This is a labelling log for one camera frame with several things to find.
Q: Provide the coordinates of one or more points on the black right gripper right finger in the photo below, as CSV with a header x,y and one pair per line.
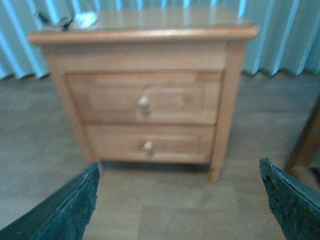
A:
x,y
295,206

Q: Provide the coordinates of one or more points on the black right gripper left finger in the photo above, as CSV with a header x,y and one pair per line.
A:
x,y
64,215

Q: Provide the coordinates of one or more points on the wooden drawer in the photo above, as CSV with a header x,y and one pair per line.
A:
x,y
152,144
146,97

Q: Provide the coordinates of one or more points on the white charger with black cable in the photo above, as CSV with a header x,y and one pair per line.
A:
x,y
83,20

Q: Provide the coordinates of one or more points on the dark wooden furniture leg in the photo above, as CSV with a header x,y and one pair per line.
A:
x,y
308,143

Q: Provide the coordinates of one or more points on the wooden nightstand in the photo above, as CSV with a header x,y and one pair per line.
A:
x,y
174,40

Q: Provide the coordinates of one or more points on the light green curtain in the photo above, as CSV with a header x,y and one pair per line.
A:
x,y
289,38

